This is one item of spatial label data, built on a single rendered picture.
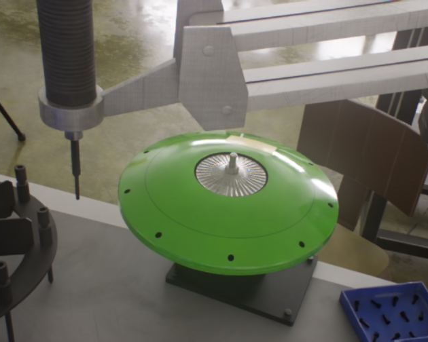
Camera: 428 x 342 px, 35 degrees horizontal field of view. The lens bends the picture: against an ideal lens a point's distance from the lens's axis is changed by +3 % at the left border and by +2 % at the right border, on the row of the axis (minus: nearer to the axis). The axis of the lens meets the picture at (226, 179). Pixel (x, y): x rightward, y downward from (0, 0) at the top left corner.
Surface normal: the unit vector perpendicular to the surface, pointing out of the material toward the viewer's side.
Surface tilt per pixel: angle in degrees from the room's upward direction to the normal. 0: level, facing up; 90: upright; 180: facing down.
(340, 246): 0
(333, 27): 90
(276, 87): 9
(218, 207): 8
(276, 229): 21
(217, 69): 90
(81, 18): 90
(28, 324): 0
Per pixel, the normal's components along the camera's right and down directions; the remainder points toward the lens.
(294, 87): -0.06, -0.79
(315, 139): -0.39, 0.52
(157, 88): 0.14, 0.61
